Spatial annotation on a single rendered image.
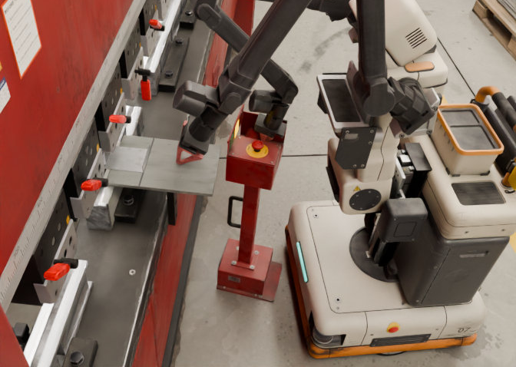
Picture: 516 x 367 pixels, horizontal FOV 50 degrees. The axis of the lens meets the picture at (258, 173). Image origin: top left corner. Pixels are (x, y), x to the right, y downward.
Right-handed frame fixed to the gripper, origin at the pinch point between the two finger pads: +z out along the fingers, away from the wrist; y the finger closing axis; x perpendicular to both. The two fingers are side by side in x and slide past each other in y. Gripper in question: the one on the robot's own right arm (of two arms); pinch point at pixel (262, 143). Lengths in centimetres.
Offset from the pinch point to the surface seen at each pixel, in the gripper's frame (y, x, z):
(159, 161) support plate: 26, 46, -20
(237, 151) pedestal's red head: 7.0, 12.3, -3.2
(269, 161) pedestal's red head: -3.4, 13.8, -5.9
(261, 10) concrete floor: 24, -220, 76
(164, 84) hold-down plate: 37.3, 1.5, -8.6
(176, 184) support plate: 19, 52, -22
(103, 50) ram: 42, 52, -52
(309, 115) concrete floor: -27, -113, 66
